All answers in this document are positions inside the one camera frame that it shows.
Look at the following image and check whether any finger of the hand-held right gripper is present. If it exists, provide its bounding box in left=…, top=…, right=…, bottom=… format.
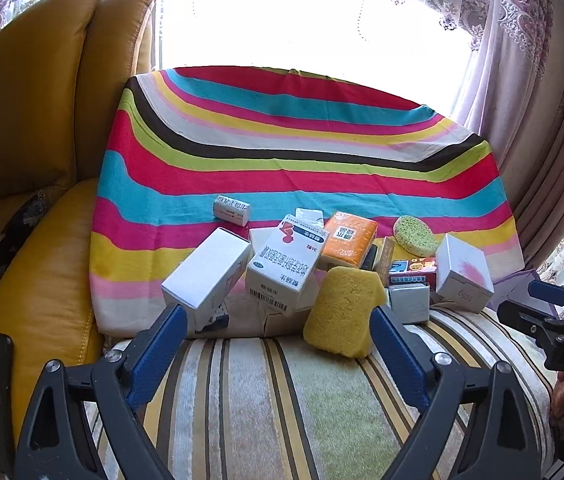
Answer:
left=528, top=280, right=564, bottom=318
left=496, top=299, right=562, bottom=346

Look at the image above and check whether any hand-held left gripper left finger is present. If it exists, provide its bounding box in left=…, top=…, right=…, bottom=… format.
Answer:
left=14, top=302, right=190, bottom=480

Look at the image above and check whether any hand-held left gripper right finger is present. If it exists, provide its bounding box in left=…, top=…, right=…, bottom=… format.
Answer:
left=369, top=305, right=542, bottom=480

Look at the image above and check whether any purple cardboard box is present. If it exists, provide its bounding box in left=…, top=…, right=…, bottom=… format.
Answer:
left=486, top=267, right=560, bottom=321

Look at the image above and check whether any small plain white box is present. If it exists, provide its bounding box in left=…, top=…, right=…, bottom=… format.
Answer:
left=388, top=282, right=431, bottom=325

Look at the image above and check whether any yellow sponge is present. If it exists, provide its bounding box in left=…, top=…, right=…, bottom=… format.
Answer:
left=303, top=266, right=389, bottom=359

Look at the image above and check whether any white box with pink mark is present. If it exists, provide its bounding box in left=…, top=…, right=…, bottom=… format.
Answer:
left=434, top=232, right=495, bottom=313

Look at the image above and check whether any red and blue box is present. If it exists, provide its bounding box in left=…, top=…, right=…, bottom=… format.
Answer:
left=388, top=256, right=437, bottom=288

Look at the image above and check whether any long white box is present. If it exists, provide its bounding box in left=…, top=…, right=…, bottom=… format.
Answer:
left=161, top=226, right=253, bottom=336

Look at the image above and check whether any tan and orange box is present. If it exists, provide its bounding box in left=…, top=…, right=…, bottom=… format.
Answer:
left=376, top=236, right=397, bottom=286

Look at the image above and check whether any black box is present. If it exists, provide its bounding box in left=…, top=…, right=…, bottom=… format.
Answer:
left=360, top=242, right=383, bottom=272

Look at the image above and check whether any round green sponge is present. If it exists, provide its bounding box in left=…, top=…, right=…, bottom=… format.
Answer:
left=393, top=215, right=440, bottom=256

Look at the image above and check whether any orange tissue pack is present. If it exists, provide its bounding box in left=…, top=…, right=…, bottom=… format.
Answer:
left=318, top=211, right=379, bottom=268

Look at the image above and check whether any white box with red logo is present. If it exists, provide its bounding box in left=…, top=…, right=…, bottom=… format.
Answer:
left=245, top=214, right=325, bottom=317

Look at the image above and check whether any small white printed box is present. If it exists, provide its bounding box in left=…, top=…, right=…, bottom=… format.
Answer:
left=212, top=194, right=253, bottom=227

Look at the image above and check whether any small white sachet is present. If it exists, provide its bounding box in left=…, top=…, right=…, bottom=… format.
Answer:
left=294, top=207, right=325, bottom=228

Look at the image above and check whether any person's right hand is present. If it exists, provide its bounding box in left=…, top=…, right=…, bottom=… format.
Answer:
left=550, top=375, right=564, bottom=421

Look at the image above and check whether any striped plush seat cushion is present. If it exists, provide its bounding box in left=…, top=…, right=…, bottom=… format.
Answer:
left=84, top=305, right=557, bottom=480

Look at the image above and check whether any mauve drape curtain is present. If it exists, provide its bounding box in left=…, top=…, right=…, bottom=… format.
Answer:
left=452, top=0, right=564, bottom=281

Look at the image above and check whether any colourful striped cloth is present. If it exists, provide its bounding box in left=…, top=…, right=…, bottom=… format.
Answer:
left=89, top=66, right=522, bottom=336

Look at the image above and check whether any yellow leather sofa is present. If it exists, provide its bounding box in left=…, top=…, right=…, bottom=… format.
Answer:
left=0, top=0, right=160, bottom=461

